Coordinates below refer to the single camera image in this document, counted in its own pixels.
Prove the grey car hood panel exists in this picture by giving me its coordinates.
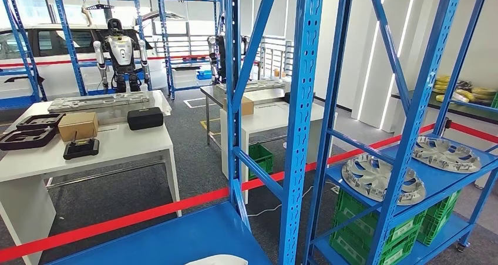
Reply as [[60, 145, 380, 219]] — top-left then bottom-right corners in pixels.
[[136, 9, 186, 23]]

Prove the grey metal panel part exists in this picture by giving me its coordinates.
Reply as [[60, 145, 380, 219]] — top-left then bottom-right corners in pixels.
[[47, 91, 150, 114], [216, 79, 287, 94]]

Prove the white storage box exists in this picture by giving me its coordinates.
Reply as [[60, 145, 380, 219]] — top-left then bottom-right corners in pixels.
[[171, 66, 200, 89]]

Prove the white table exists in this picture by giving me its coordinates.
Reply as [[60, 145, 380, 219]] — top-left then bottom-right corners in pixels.
[[0, 90, 183, 265], [220, 101, 338, 205]]

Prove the silver wheel hubcap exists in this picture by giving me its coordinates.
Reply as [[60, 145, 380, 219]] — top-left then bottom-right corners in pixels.
[[341, 153, 427, 207], [412, 135, 482, 174]]

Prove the silver black humanoid robot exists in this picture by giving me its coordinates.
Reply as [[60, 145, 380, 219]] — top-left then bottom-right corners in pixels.
[[206, 22, 253, 86], [93, 18, 152, 94]]

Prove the black remote controller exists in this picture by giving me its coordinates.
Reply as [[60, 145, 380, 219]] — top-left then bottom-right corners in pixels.
[[63, 130, 101, 161]]

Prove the black foam tray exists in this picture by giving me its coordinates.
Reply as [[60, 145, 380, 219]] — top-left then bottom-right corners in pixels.
[[16, 112, 66, 132], [0, 126, 59, 152]]

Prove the black hanger bar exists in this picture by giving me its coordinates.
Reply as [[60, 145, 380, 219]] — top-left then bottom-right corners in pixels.
[[85, 2, 116, 11]]

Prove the cardboard box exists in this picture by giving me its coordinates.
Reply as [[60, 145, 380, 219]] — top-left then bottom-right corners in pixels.
[[223, 96, 255, 118], [58, 112, 100, 143]]

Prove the yellow coiled hoses pile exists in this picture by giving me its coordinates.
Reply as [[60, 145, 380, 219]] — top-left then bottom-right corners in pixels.
[[433, 75, 498, 105]]

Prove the beige hanging strap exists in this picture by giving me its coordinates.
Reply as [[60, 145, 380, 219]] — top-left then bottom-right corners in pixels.
[[82, 4, 95, 27]]

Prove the green plastic crate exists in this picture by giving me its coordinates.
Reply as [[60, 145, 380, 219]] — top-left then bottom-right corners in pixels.
[[425, 190, 462, 224], [416, 210, 455, 247], [334, 188, 427, 242], [248, 143, 275, 181], [328, 216, 422, 265]]

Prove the white floor cable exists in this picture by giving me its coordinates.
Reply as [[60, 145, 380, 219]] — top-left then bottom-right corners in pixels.
[[247, 182, 339, 218]]

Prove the white car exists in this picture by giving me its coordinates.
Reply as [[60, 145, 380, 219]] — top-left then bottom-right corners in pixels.
[[0, 23, 169, 99]]

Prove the white metal railing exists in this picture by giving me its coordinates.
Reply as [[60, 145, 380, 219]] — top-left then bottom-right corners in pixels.
[[257, 37, 299, 82]]

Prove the dark side table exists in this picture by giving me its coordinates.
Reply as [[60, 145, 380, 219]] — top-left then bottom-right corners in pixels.
[[391, 91, 498, 126]]

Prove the white plastic car part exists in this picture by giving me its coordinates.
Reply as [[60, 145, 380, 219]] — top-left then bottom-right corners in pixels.
[[184, 254, 249, 265]]

